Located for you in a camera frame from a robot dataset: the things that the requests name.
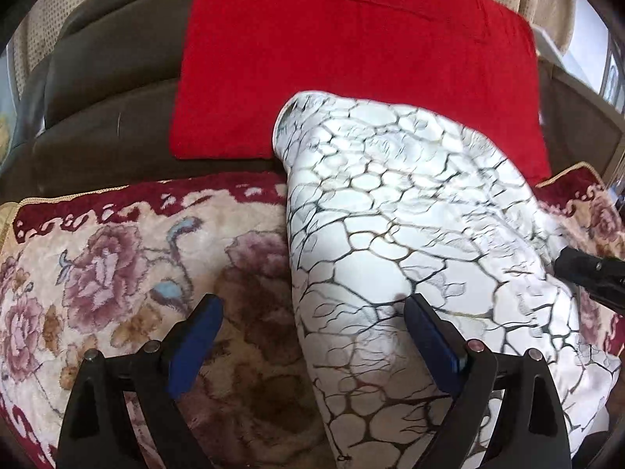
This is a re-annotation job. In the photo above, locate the white crackle-print jacket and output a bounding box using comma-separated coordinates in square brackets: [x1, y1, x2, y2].
[272, 90, 621, 469]

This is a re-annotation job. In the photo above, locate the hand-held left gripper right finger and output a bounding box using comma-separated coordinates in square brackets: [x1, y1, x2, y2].
[404, 293, 572, 469]

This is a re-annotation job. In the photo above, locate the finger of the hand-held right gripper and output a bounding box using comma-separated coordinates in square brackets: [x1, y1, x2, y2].
[553, 247, 625, 314]

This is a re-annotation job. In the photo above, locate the red cushion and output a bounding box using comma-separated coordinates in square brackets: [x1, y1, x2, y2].
[168, 0, 552, 184]

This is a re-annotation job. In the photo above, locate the maroon floral sofa seat cover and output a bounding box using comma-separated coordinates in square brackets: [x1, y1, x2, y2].
[0, 172, 343, 469]
[534, 162, 625, 357]

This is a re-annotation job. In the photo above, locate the beige lace sofa cover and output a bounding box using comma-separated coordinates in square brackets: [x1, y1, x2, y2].
[518, 0, 591, 59]
[10, 0, 208, 96]

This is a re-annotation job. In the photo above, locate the dark brown leather sofa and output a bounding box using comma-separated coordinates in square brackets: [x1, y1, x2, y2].
[0, 0, 625, 201]

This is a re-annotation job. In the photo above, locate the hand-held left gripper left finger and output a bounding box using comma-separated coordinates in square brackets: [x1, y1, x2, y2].
[56, 293, 224, 469]

